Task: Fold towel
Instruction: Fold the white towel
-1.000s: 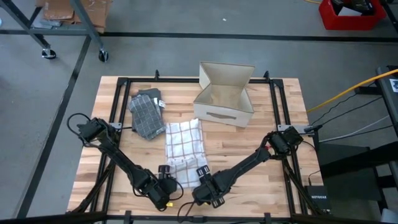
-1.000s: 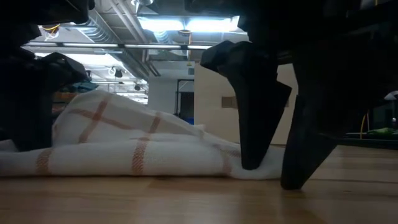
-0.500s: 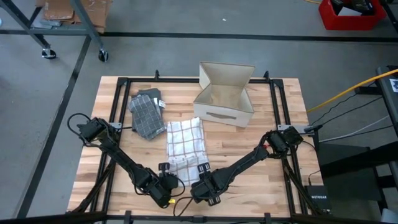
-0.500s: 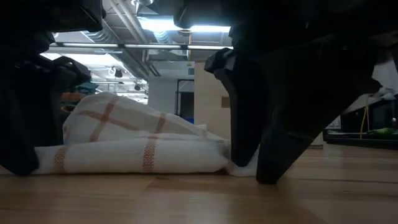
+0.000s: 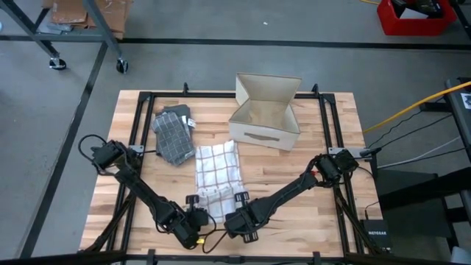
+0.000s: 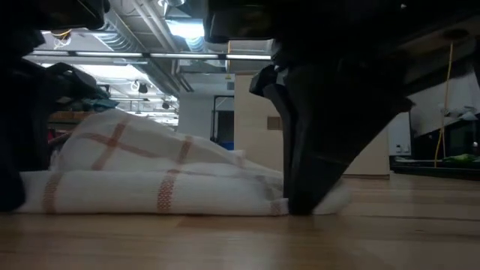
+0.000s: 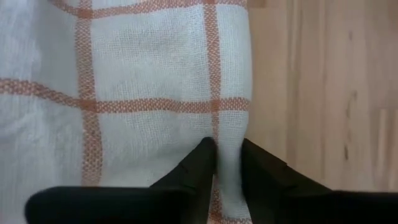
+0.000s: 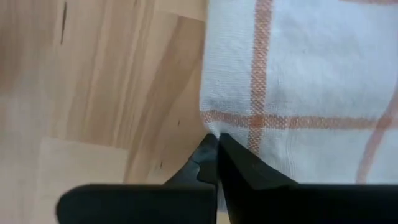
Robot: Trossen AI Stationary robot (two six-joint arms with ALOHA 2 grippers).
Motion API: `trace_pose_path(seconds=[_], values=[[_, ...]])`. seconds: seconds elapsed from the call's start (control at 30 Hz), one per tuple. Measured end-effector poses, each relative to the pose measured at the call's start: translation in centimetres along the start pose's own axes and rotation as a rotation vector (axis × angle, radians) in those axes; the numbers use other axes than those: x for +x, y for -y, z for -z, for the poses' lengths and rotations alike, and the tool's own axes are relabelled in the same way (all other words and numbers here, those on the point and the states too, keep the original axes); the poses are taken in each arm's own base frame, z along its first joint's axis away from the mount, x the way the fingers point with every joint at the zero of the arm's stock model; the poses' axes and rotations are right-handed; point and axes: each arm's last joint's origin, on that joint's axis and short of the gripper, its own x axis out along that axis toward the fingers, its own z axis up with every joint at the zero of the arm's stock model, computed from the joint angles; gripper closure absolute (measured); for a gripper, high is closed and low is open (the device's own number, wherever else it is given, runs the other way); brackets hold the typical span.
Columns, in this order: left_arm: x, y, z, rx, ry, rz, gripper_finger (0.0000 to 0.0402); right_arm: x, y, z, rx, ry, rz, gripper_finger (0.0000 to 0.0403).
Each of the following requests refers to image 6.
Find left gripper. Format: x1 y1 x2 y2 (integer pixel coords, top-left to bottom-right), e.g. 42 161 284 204
0 0 110 110

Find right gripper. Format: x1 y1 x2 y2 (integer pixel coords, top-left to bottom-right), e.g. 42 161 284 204
249 0 480 217

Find white towel orange stripes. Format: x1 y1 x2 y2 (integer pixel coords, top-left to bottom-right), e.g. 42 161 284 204
16 108 353 217

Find beige fabric storage box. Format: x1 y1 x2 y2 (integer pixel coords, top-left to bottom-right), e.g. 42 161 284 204
234 73 391 177

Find white panel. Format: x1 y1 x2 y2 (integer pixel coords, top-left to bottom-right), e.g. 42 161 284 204
388 112 413 157

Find black side workbench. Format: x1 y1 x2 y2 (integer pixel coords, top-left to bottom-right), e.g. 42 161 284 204
389 160 480 182

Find white crumpled cloth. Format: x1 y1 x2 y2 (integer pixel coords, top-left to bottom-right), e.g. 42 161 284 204
442 105 479 122

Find green cloth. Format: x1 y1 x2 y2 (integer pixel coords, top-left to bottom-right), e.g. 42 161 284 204
444 152 480 164

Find black ceiling device yellow cable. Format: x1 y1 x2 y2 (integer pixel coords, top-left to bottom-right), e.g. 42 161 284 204
50 28 74 50

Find black metal frame stand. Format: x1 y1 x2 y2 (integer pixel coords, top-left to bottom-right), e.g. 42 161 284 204
212 94 236 146

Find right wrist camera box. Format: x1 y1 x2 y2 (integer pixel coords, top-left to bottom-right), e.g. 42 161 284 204
204 0 278 44

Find long yellow hanging cable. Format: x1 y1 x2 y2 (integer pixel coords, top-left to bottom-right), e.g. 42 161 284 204
433 41 455 169

